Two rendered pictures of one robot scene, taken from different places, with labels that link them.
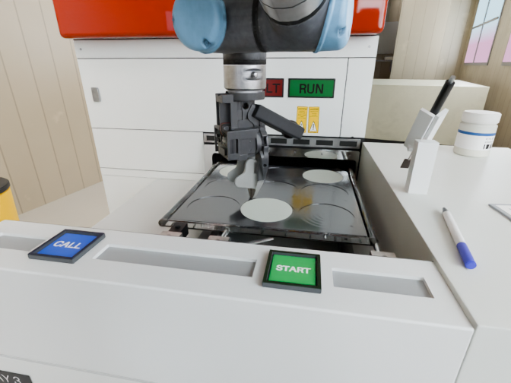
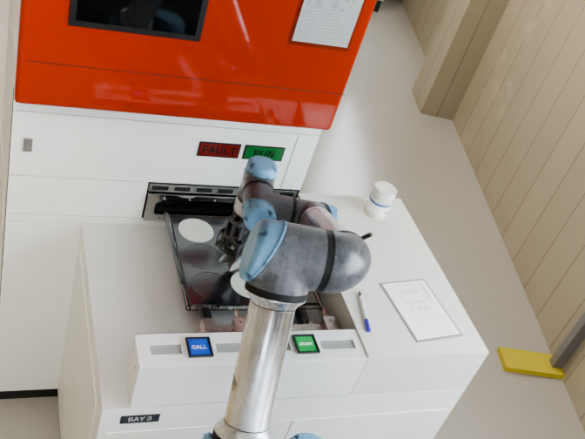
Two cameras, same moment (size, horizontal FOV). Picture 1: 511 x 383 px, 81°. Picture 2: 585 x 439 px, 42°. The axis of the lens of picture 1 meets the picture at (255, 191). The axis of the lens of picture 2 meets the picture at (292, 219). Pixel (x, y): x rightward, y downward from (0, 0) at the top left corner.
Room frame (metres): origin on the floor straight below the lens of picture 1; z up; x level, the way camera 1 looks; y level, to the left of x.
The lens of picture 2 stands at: (-0.69, 0.87, 2.26)
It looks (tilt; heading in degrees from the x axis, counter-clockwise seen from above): 36 degrees down; 322
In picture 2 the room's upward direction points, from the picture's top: 20 degrees clockwise
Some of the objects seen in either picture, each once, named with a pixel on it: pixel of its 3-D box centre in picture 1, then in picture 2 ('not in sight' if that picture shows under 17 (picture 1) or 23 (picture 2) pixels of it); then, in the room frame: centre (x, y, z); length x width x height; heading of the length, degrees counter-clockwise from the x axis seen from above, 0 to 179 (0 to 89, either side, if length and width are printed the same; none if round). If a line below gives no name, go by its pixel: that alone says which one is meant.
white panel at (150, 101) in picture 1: (217, 116); (167, 168); (0.87, 0.11, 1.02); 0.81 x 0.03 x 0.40; 80
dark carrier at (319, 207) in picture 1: (274, 190); (241, 258); (0.62, -0.04, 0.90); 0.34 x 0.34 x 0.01; 80
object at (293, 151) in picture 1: (277, 163); (220, 209); (0.83, -0.06, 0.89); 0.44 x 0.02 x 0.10; 80
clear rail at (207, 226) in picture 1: (261, 232); (257, 307); (0.44, -0.01, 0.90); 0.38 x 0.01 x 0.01; 80
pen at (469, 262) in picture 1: (455, 232); (364, 310); (0.32, -0.24, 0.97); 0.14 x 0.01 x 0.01; 160
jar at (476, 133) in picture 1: (475, 133); (380, 200); (0.68, -0.50, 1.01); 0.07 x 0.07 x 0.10
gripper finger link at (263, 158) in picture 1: (258, 157); not in sight; (0.56, -0.01, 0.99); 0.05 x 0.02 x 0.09; 26
